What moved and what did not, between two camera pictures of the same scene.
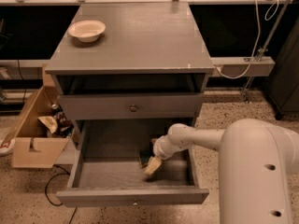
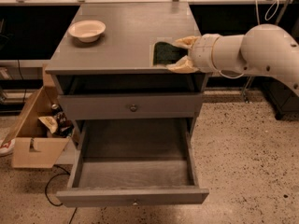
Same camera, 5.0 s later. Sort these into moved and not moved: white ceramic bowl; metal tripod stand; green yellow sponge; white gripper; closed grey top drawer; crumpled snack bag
Moved: green yellow sponge; white gripper
Not moved: crumpled snack bag; metal tripod stand; white ceramic bowl; closed grey top drawer
